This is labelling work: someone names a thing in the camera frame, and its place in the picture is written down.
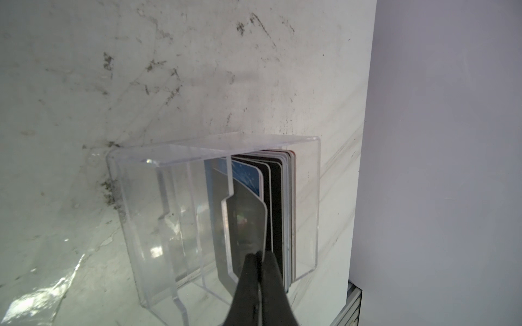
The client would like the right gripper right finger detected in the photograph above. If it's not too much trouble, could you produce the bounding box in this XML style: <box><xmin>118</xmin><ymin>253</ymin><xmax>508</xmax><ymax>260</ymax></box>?
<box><xmin>260</xmin><ymin>251</ymin><xmax>299</xmax><ymax>326</ymax></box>

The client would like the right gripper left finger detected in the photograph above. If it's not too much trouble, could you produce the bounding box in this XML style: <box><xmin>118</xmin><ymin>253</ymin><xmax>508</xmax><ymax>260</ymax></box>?
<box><xmin>223</xmin><ymin>253</ymin><xmax>261</xmax><ymax>326</ymax></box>

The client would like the clear acrylic card box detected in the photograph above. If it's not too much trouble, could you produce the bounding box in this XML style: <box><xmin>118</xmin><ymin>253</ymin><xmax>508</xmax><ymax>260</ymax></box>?
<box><xmin>106</xmin><ymin>133</ymin><xmax>321</xmax><ymax>325</ymax></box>

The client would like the blue credit card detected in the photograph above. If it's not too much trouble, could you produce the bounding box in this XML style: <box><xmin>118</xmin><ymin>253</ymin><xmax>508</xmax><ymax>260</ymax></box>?
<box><xmin>205</xmin><ymin>158</ymin><xmax>264</xmax><ymax>200</ymax></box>

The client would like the stack of dark cards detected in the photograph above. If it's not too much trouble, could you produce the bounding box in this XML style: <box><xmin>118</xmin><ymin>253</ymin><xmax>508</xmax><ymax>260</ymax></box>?
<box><xmin>232</xmin><ymin>149</ymin><xmax>296</xmax><ymax>290</ymax></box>

